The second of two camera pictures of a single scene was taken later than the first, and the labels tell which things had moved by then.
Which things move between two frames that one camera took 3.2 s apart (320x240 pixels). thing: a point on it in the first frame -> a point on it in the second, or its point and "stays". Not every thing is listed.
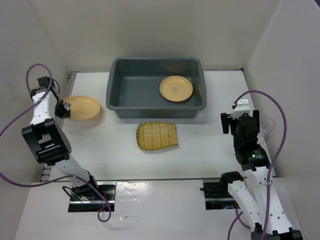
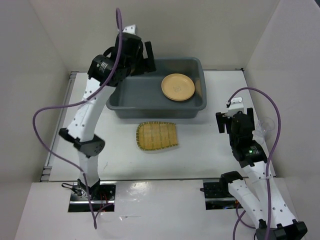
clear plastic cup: x=267 y=124 stays
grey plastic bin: x=133 y=87 stays
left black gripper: x=65 y=112 -> x=150 y=65
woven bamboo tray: x=154 y=135 stays
